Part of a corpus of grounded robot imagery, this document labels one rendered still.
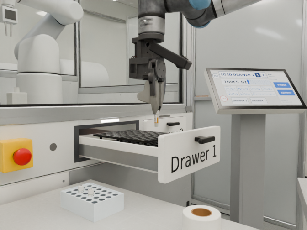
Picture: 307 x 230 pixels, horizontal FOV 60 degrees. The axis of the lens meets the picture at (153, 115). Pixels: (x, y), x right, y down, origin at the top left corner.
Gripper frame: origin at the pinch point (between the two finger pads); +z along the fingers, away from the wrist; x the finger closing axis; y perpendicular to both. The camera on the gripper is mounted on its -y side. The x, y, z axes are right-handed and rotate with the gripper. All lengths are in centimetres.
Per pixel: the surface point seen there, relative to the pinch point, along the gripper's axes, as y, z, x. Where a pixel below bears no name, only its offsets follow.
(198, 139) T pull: -11.4, 7.6, 0.7
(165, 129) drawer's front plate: 12.0, 9.9, -38.3
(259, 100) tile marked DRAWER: -24, -3, -89
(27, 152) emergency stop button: 23.9, 9.7, 22.7
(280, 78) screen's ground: -35, -15, -109
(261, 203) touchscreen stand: -26, 59, -99
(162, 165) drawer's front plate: -6.1, 12.1, 12.8
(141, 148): 1.0, 9.6, 8.7
